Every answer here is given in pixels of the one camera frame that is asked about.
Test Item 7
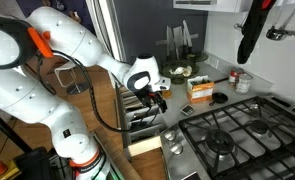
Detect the lower wooden drawer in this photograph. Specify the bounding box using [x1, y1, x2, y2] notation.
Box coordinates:
[92, 126, 168, 180]

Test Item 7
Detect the red label can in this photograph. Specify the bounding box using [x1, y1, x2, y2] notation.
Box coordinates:
[228, 66, 245, 88]

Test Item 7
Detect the magnetic knife strip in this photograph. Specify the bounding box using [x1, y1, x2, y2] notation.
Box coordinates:
[155, 33, 200, 46]

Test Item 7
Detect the silver stove knob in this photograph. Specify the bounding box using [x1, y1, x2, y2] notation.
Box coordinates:
[163, 129, 177, 142]
[169, 142, 185, 156]

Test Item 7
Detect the steel cleaver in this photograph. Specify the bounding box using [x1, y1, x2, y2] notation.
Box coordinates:
[172, 25, 185, 52]

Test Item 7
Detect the white upper cabinet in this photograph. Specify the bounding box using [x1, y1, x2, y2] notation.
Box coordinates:
[172, 0, 254, 14]

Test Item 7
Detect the beige figurine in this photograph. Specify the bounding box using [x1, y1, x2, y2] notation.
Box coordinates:
[182, 65, 194, 78]

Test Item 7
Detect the hanging metal spoon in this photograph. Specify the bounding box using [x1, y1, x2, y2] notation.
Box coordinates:
[233, 13, 255, 33]

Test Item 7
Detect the white cutlery organizer tray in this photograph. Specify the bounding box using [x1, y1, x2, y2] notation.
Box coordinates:
[120, 88, 166, 141]

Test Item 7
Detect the black oven mitt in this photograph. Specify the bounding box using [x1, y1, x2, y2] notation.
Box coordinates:
[236, 0, 279, 65]

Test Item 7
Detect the hanging metal ladle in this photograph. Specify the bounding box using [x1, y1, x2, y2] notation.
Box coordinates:
[265, 0, 295, 42]

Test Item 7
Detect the long steel knife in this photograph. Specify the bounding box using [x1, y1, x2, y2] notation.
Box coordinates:
[181, 19, 194, 48]

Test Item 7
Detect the narrow steel knife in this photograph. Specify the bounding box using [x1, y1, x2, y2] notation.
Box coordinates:
[165, 25, 172, 58]

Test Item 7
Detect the black stand leg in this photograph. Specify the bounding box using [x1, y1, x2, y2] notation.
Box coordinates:
[0, 102, 25, 155]

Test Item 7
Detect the large green glass bowl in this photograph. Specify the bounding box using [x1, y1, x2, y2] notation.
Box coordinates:
[159, 59, 201, 86]

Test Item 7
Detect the yellow button box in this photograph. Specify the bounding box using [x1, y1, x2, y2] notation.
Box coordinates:
[0, 159, 21, 180]

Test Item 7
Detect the orange cardboard box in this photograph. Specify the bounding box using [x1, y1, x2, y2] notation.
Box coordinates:
[186, 75, 216, 104]

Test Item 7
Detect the small black skillet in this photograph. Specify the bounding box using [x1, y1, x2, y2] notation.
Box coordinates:
[208, 91, 229, 107]

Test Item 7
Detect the black controller box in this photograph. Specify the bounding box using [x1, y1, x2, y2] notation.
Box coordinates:
[12, 147, 56, 180]

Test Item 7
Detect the stainless gas stove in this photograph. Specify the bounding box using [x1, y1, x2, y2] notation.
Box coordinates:
[159, 95, 295, 180]

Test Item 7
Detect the white digital kitchen timer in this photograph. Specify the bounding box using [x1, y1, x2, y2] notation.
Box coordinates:
[179, 103, 196, 117]

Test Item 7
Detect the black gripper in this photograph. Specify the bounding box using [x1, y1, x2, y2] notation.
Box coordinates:
[139, 87, 170, 114]

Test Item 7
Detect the white stool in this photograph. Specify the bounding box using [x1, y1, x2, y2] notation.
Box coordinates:
[54, 59, 91, 97]

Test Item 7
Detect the steel cabinet handle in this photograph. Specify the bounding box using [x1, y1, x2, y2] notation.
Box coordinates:
[185, 0, 218, 6]

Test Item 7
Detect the wooden drawer grey front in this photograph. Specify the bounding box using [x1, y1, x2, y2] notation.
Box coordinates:
[114, 81, 169, 158]

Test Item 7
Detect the small glass bowl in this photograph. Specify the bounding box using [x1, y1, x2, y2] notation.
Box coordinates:
[186, 50, 210, 64]

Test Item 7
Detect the white label can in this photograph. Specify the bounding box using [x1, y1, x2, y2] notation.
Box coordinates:
[234, 72, 254, 95]

